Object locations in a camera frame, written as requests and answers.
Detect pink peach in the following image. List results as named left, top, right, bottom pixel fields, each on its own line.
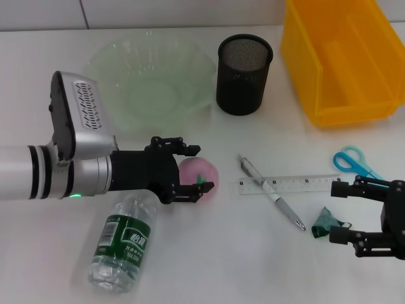
left=177, top=157, right=220, bottom=199

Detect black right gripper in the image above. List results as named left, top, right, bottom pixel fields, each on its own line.
left=328, top=175, right=405, bottom=258

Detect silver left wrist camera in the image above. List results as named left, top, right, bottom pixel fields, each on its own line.
left=49, top=71, right=118, bottom=162

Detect clear plastic ruler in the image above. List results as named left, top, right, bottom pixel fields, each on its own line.
left=237, top=174, right=341, bottom=196

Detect green plastic wrapper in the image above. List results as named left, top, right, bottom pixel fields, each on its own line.
left=311, top=206, right=352, bottom=239

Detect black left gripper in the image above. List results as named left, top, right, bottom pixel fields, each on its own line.
left=109, top=136, right=215, bottom=204

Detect green glass fruit plate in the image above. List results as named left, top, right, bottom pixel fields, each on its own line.
left=84, top=33, right=218, bottom=130

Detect clear water bottle green label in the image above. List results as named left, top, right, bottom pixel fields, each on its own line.
left=87, top=191, right=160, bottom=295

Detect black mesh pen holder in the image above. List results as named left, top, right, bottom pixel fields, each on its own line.
left=216, top=34, right=274, bottom=117

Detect silver white ballpoint pen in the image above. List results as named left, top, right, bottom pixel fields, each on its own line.
left=237, top=154, right=307, bottom=231

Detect yellow plastic bin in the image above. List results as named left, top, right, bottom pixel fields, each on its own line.
left=280, top=0, right=405, bottom=129

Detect blue handled scissors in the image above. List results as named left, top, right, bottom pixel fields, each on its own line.
left=332, top=145, right=390, bottom=181

